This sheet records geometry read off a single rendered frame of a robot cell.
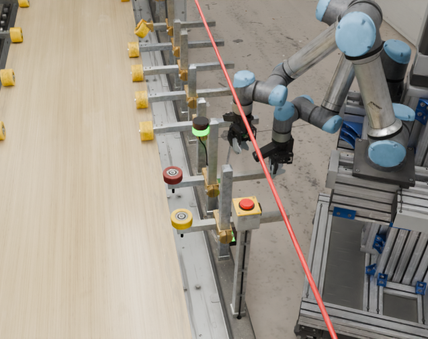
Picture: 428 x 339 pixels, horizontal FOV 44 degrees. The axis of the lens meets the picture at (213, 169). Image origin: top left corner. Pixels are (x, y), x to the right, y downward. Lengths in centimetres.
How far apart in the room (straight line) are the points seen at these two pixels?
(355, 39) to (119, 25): 192
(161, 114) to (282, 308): 122
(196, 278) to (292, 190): 148
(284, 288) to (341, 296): 37
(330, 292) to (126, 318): 126
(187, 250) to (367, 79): 100
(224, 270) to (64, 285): 61
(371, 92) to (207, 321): 98
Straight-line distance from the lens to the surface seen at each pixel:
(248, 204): 153
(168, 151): 270
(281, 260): 303
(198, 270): 215
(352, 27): 165
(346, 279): 274
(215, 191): 212
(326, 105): 205
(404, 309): 271
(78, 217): 199
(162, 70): 271
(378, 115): 179
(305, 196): 342
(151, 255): 183
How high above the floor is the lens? 228
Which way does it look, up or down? 40 degrees down
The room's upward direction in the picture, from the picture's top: 2 degrees clockwise
